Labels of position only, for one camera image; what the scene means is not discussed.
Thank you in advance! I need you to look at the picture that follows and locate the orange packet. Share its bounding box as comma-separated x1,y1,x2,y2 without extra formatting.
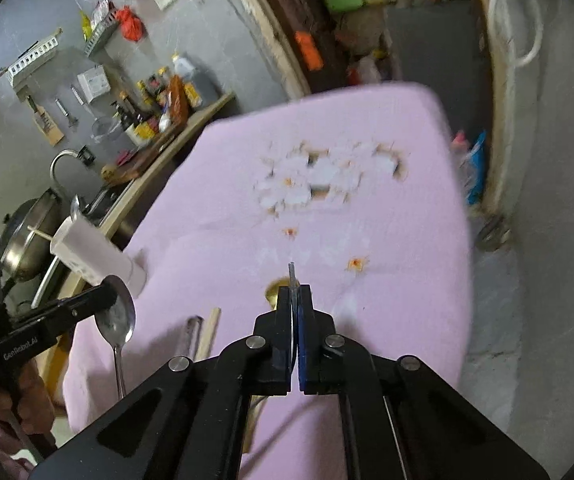
294,30,325,73

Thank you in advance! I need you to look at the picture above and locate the white box on wall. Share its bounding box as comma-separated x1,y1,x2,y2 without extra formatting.
77,66,112,101

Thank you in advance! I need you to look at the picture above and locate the wooden chopstick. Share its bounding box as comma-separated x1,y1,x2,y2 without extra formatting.
193,306,222,362

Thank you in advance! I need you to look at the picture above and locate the kitchen counter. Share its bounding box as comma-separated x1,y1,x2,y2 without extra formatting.
32,91,238,311

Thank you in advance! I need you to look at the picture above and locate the white hose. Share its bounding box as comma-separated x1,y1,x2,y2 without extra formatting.
487,0,542,68

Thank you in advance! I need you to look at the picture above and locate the hanging mesh strainer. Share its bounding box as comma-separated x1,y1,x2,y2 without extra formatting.
70,86,122,145

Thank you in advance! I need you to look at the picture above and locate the white wall rack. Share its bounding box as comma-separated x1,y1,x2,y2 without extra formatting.
0,27,62,88

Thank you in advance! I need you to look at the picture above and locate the thin metal utensil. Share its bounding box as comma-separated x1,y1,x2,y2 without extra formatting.
288,261,302,361

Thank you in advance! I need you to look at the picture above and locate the metal wok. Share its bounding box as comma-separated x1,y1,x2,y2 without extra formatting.
0,187,65,283

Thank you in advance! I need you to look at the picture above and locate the person's left hand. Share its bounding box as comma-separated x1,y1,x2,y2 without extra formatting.
17,352,58,443

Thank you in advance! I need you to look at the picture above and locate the shiny metal utensil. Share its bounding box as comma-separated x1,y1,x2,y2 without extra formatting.
182,315,204,361

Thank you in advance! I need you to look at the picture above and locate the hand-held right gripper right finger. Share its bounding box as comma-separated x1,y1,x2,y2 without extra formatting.
297,284,552,480

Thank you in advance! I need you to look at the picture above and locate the hanging metal peeler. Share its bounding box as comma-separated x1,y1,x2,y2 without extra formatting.
56,99,78,132

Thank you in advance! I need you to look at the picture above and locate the large dark oil jug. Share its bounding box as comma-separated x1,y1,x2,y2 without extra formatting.
172,52,220,106

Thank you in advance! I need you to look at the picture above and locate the grey refrigerator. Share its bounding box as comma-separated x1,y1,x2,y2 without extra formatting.
384,0,492,136

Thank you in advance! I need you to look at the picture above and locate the wooden door frame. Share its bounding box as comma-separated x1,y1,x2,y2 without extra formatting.
229,0,515,216

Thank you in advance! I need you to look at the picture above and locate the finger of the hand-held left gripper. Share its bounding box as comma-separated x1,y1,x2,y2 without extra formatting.
64,280,120,323

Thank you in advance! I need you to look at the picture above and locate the pink tablecloth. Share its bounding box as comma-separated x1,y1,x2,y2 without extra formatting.
62,82,472,480

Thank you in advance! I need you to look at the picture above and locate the row of sauce bottles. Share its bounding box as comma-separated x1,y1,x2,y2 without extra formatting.
112,65,205,148

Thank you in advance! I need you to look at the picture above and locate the brown cutting board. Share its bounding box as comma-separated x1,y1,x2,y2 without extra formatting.
104,125,188,186

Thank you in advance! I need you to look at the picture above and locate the blue bag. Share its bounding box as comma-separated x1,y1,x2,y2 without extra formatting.
459,130,490,206

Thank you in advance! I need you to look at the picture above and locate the metal wall shelf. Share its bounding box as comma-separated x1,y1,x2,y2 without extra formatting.
83,12,120,56

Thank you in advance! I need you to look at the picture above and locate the red plastic bag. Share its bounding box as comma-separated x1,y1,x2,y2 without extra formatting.
116,6,145,43

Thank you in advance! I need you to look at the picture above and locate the hanging wooden board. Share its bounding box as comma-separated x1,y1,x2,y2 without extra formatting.
28,96,65,147

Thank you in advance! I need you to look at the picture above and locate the white utensil holder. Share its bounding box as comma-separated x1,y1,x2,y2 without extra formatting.
49,215,148,295

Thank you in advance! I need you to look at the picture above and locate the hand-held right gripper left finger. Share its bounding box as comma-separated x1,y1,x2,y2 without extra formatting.
29,285,298,480

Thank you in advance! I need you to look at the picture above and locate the pink white packet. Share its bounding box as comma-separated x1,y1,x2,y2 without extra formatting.
92,0,116,28

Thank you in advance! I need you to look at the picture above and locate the chrome faucet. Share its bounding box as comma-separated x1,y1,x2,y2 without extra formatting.
49,149,92,196

